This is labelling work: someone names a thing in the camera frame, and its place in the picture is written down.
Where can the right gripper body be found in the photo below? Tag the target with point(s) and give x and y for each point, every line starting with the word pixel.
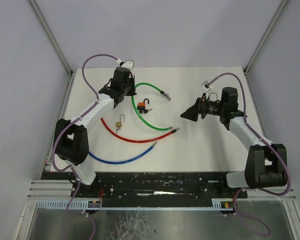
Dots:
pixel 206 107

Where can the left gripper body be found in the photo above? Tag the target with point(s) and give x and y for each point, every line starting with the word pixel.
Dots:
pixel 128 88

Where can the green cable lock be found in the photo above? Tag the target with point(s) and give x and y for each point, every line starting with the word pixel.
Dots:
pixel 134 105

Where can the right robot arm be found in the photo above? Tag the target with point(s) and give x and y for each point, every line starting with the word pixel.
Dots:
pixel 263 168

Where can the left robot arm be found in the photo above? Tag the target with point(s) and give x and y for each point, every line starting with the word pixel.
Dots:
pixel 71 143

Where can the brass padlock with key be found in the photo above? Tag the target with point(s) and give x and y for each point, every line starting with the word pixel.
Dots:
pixel 119 123

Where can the orange padlock with keys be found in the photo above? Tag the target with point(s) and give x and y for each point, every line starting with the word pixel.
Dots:
pixel 142 106

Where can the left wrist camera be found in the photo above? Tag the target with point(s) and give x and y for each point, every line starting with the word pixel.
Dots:
pixel 128 64

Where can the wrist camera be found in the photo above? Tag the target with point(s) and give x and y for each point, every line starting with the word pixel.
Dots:
pixel 128 64
pixel 207 86

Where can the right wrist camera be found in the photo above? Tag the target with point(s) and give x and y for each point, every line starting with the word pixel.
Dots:
pixel 207 86

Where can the left aluminium frame post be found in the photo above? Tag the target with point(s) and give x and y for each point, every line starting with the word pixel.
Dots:
pixel 50 36

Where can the aluminium frame post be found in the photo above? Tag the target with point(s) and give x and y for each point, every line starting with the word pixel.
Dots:
pixel 50 36
pixel 265 36

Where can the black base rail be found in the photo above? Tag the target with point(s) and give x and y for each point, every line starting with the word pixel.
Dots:
pixel 205 185

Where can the right aluminium frame post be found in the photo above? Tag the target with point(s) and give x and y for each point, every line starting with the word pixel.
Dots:
pixel 265 36

